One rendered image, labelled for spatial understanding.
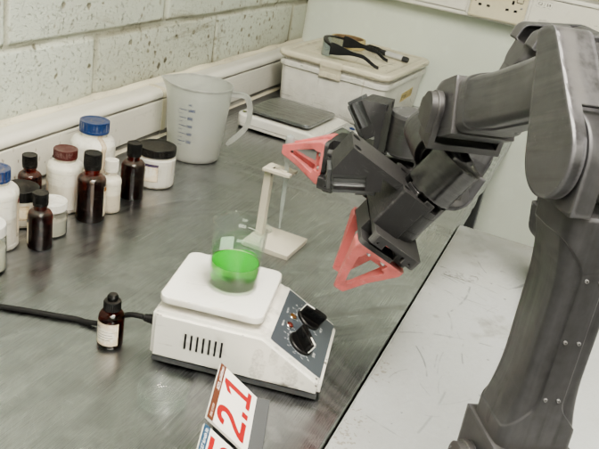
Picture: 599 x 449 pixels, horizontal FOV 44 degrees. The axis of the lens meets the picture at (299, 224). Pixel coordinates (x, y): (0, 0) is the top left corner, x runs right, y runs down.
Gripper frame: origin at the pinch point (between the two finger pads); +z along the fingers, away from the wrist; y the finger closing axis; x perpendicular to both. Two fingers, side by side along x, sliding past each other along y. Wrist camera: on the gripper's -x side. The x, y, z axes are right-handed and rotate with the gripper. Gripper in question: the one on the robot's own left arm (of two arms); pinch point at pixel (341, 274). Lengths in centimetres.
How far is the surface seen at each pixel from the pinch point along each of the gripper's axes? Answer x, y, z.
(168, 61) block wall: -25, -80, 23
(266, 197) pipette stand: -4.3, -29.1, 11.5
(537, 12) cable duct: 45, -121, -32
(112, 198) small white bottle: -22.7, -30.3, 27.4
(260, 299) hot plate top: -6.8, 3.7, 6.5
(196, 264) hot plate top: -13.4, -2.5, 11.2
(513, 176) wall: 74, -117, 4
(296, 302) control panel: -1.0, -1.3, 7.4
